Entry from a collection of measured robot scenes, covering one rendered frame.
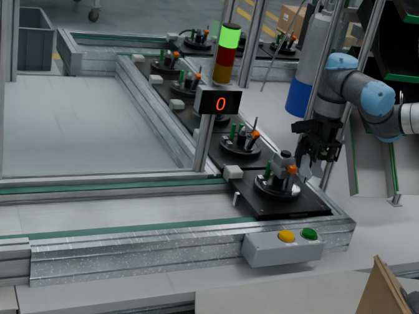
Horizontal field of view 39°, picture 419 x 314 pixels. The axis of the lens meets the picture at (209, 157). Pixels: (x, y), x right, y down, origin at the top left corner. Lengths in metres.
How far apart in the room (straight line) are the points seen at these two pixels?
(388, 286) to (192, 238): 0.49
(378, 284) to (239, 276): 0.39
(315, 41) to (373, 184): 0.89
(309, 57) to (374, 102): 1.20
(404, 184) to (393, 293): 0.72
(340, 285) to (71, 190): 0.76
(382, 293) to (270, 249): 0.33
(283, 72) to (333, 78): 1.58
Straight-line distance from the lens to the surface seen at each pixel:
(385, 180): 1.88
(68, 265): 1.42
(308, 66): 2.59
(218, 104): 1.65
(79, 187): 1.65
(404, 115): 1.51
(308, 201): 1.75
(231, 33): 1.59
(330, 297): 1.60
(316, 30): 2.56
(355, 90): 1.44
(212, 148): 1.92
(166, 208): 1.66
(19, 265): 1.42
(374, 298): 1.36
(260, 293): 1.53
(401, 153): 1.97
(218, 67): 1.62
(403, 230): 2.01
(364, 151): 1.88
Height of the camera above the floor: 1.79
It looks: 26 degrees down
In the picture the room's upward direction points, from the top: 12 degrees clockwise
